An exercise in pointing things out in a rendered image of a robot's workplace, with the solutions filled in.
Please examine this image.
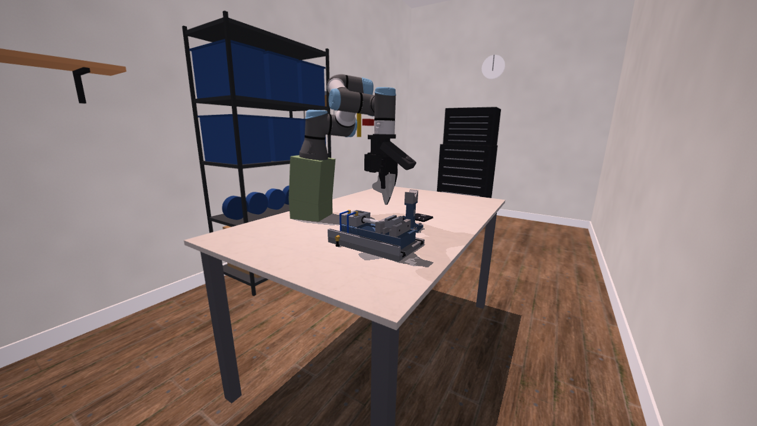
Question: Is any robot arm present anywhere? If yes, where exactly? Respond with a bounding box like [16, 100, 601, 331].
[299, 74, 416, 170]

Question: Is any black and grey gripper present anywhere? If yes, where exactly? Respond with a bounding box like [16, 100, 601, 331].
[364, 134, 398, 205]

